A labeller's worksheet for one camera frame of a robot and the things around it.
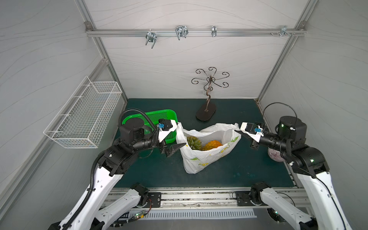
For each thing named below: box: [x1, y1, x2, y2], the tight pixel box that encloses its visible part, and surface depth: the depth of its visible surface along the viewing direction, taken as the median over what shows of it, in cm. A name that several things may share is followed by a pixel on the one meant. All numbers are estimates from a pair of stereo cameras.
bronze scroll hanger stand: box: [191, 67, 230, 122], surface depth 110 cm
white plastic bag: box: [175, 121, 242, 174], surface depth 68 cm
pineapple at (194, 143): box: [186, 136, 202, 150], surface depth 73 cm
